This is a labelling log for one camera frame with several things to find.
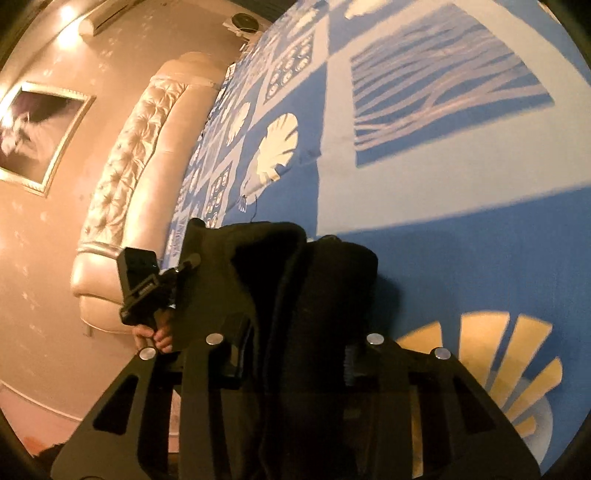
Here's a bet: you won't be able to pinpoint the framed wall picture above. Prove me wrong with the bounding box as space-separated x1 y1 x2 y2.
1 81 95 197

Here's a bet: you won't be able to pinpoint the person's left hand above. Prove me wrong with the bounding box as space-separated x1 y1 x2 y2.
131 308 175 354

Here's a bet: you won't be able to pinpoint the wall air conditioner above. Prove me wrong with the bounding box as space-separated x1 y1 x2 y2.
77 0 137 37

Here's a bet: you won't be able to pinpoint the cream tufted leather headboard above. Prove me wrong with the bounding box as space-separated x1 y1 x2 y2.
70 52 226 334

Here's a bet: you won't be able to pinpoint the black pants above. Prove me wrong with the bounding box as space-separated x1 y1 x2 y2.
176 220 392 479

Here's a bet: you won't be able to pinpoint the blue patterned bed cover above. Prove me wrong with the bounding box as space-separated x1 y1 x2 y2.
163 1 590 470

